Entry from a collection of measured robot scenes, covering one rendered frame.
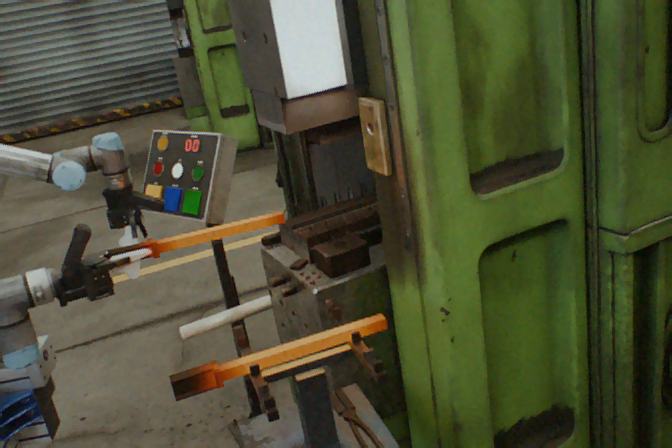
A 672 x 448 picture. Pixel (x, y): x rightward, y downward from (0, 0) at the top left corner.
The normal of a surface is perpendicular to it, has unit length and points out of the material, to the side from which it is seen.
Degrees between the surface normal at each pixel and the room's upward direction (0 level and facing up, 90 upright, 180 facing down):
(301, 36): 90
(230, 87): 90
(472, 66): 89
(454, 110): 89
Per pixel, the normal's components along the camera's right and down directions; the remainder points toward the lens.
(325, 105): 0.45, 0.26
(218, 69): 0.24, 0.33
